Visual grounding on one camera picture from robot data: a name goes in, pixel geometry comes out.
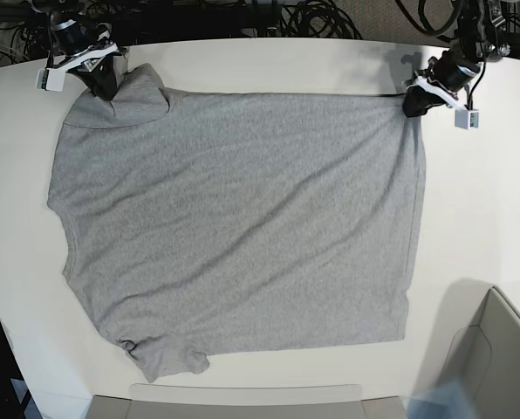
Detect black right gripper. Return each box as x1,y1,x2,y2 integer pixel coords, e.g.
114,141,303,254
50,19,127,101

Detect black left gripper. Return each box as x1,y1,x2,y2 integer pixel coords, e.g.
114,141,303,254
402,50,481,118

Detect grey T-shirt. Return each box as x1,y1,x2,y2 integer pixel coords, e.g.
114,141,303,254
47,66,426,381

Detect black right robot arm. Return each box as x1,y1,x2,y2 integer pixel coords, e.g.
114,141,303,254
30,1,128,101

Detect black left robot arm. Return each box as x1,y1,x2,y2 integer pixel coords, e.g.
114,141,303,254
396,1,510,127

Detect beige box at right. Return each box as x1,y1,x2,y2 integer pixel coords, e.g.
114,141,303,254
440,287,520,418

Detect beige box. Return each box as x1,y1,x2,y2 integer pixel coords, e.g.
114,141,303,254
86,384,407,418
440,287,520,418

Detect beige box at bottom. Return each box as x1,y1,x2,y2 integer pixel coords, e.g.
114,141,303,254
86,384,407,418

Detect black cable bundle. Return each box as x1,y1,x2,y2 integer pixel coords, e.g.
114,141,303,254
281,0,366,40

